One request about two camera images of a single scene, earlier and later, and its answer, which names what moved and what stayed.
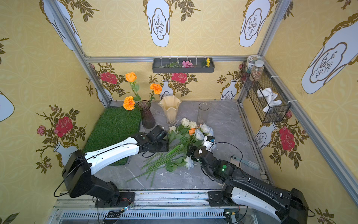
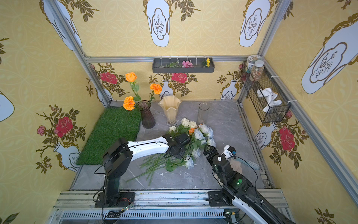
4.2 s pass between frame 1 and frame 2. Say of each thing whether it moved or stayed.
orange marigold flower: stayed
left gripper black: moved
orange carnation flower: stayed
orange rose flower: stayed
